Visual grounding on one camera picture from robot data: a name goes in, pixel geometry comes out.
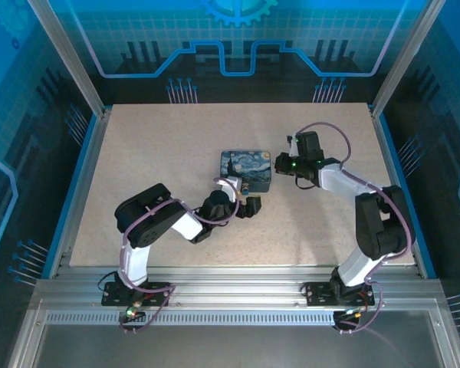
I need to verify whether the starry night printed tin box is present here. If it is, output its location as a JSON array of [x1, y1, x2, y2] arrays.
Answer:
[[219, 149, 273, 193]]

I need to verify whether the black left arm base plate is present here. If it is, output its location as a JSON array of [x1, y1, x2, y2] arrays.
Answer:
[[101, 281, 173, 307]]

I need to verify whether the aluminium frame post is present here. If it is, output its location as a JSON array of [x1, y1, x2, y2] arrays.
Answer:
[[370, 0, 448, 116], [26, 0, 109, 116]]

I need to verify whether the connector with indicator lights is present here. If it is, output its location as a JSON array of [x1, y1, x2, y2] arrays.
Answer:
[[118, 302, 146, 322], [335, 305, 369, 322]]

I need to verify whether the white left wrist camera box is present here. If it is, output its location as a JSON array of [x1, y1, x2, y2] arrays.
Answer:
[[214, 178, 241, 202]]

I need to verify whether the grey slotted cable duct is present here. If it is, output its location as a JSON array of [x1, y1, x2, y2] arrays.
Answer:
[[45, 312, 338, 327]]

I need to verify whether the aluminium front frame rail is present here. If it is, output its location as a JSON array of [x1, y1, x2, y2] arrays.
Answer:
[[34, 266, 445, 312]]

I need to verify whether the grey metal front panel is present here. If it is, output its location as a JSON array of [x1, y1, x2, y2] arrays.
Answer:
[[7, 298, 460, 368]]

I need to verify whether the aluminium side frame rail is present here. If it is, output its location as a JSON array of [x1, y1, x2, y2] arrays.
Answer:
[[48, 110, 109, 279], [370, 107, 426, 278]]

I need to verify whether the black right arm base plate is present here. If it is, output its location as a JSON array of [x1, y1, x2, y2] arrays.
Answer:
[[301, 281, 376, 307]]

